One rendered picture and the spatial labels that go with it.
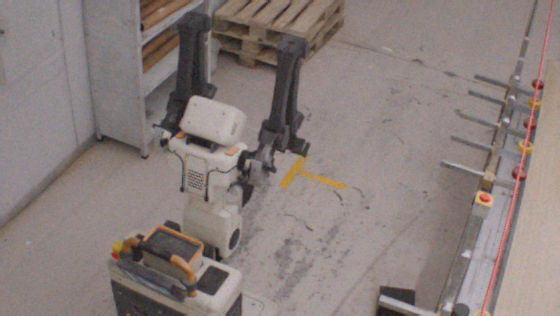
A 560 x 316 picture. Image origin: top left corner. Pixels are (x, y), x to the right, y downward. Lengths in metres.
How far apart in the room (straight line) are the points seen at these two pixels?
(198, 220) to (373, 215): 1.61
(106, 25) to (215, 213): 1.78
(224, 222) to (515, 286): 1.24
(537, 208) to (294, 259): 1.49
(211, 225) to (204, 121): 0.50
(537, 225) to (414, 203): 1.47
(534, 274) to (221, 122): 1.42
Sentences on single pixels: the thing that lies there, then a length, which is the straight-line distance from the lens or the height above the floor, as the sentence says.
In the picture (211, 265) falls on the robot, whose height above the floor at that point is 0.81.
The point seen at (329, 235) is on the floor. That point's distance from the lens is 3.93.
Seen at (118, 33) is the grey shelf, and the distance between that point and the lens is 4.02.
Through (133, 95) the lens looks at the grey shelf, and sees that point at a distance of 4.19.
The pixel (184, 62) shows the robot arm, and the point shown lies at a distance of 2.61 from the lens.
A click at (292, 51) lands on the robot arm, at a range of 2.38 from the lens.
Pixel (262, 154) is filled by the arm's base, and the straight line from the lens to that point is 2.48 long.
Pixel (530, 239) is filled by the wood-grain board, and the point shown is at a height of 0.90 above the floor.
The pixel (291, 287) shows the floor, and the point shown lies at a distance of 3.62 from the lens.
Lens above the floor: 2.76
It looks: 39 degrees down
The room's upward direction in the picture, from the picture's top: 4 degrees clockwise
